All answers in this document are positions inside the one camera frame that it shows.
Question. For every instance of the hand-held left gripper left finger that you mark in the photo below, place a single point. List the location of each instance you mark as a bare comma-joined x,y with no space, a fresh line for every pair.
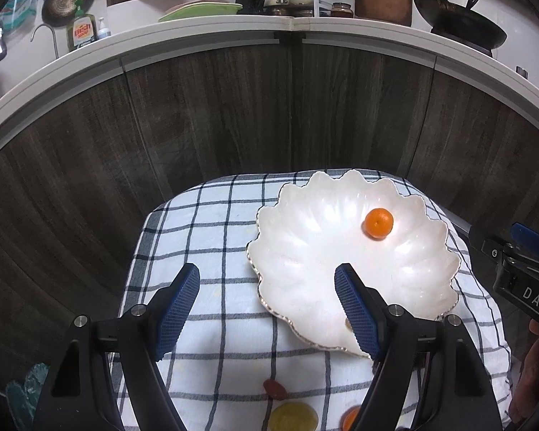
179,307

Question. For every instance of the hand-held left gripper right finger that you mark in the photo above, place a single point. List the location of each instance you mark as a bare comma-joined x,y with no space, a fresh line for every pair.
355,312

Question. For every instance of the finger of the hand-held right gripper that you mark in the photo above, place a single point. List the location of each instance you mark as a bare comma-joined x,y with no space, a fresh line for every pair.
487,242
532,238

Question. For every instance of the white scalloped bowl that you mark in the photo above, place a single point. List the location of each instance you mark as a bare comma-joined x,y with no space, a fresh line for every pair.
305,256

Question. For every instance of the large orange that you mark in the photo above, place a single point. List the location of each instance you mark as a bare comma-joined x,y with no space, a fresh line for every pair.
350,420

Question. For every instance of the yellow-green round fruit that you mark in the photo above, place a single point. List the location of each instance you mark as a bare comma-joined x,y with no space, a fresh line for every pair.
293,418

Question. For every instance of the person's right hand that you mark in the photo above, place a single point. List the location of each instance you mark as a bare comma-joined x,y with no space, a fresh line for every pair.
530,368

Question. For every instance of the blue checked white cloth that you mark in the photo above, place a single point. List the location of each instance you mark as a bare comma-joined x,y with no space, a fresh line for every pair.
215,233

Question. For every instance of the small orange mandarin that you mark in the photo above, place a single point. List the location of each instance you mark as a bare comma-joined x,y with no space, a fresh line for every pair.
379,223

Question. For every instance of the red grape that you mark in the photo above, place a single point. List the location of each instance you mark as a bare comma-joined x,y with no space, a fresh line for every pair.
275,388

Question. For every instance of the teal patterned object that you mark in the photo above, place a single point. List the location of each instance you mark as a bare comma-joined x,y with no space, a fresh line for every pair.
24,395

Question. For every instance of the black wok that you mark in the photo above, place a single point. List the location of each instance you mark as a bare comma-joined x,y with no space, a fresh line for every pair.
462,24

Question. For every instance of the brown glass jar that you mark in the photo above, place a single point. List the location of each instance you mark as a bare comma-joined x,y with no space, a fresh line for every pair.
341,10

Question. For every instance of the clear pump bottle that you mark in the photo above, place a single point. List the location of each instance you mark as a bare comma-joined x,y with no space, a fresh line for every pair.
103,30

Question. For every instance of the green dish soap bottle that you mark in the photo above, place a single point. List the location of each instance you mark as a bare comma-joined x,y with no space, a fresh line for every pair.
81,31

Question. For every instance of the metal faucet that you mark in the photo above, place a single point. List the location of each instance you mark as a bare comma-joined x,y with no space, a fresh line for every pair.
45,27

